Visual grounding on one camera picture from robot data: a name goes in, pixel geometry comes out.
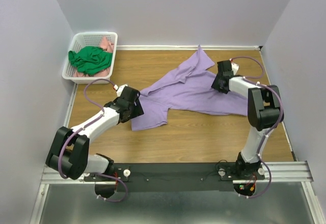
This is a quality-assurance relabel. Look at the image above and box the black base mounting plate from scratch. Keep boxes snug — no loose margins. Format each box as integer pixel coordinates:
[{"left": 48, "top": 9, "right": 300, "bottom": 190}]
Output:
[{"left": 84, "top": 160, "right": 265, "bottom": 195}]

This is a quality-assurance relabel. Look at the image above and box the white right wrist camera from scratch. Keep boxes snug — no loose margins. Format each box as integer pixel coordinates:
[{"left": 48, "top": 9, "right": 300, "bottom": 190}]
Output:
[{"left": 229, "top": 59, "right": 239, "bottom": 75}]

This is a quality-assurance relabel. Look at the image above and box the white perforated plastic basket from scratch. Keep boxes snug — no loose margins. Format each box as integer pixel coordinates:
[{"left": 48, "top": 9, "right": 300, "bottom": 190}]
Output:
[{"left": 62, "top": 31, "right": 118, "bottom": 84}]

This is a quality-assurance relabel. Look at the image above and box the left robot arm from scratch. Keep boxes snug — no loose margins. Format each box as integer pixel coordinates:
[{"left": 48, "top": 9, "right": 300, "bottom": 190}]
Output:
[{"left": 45, "top": 85, "right": 144, "bottom": 181}]

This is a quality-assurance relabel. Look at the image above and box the pink t shirt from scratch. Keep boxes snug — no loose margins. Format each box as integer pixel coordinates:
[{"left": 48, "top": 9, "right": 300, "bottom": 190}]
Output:
[{"left": 74, "top": 37, "right": 114, "bottom": 77}]

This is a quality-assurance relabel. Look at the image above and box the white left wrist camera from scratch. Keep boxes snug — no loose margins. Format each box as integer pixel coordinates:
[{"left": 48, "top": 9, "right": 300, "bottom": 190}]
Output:
[{"left": 113, "top": 84, "right": 128, "bottom": 96}]

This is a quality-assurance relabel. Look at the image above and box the purple t shirt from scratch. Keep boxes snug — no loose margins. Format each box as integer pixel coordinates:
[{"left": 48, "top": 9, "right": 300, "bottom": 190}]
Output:
[{"left": 131, "top": 48, "right": 248, "bottom": 131}]

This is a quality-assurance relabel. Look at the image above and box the green t shirt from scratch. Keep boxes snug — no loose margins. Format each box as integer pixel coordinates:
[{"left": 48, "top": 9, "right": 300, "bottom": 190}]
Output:
[{"left": 68, "top": 46, "right": 113, "bottom": 76}]

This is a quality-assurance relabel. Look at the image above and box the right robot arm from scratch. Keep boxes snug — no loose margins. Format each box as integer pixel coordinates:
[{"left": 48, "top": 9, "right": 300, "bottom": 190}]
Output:
[{"left": 211, "top": 60, "right": 284, "bottom": 179}]

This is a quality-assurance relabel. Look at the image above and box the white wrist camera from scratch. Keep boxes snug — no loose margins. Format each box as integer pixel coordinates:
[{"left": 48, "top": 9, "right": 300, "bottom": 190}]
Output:
[
  {"left": 113, "top": 84, "right": 128, "bottom": 96},
  {"left": 229, "top": 59, "right": 239, "bottom": 75}
]

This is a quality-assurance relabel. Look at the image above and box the aluminium extrusion rail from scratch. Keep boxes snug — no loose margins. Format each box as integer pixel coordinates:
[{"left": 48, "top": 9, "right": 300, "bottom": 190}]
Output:
[{"left": 41, "top": 161, "right": 313, "bottom": 184}]

